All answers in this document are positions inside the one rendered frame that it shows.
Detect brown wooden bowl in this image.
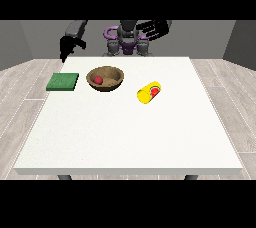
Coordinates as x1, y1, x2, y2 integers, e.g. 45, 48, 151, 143
86, 65, 125, 93

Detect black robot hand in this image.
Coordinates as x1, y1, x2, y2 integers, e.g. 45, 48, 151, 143
135, 20, 170, 42
59, 34, 88, 64

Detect grey robot trunk purple rings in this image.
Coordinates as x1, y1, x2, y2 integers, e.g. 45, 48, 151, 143
102, 20, 155, 58

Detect yellow cup with melon print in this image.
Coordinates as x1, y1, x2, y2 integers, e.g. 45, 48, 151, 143
136, 80, 163, 105

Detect green square pad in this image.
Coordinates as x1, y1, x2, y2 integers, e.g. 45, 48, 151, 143
45, 72, 80, 92

